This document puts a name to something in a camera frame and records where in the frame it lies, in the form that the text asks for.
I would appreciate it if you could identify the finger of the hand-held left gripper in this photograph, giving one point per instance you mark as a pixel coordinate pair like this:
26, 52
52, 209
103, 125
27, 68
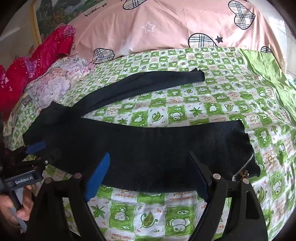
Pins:
52, 155
36, 147

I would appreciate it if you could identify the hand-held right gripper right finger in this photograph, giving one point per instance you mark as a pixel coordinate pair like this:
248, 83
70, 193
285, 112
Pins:
201, 183

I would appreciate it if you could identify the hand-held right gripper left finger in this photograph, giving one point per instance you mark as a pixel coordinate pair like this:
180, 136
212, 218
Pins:
98, 177

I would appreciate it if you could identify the black pants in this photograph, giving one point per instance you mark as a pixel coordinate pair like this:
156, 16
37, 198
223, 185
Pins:
150, 150

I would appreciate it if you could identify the person's left hand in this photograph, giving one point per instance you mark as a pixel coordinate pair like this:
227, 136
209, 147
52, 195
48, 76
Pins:
27, 204

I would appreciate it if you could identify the purple floral quilt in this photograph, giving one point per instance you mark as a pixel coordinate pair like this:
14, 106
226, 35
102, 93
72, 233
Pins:
57, 81

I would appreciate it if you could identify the green checked bed sheet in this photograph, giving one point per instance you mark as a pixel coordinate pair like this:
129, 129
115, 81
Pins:
208, 104

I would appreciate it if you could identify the red sequined cloth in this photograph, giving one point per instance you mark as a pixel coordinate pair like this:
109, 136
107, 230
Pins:
46, 52

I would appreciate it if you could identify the plain green cloth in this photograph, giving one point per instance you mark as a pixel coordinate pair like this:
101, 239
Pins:
263, 67

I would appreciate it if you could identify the gold framed landscape painting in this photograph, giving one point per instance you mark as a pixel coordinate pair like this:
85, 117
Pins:
53, 12

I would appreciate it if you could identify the pink quilt with plaid hearts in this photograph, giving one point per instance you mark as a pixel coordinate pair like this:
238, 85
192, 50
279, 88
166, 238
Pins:
173, 25

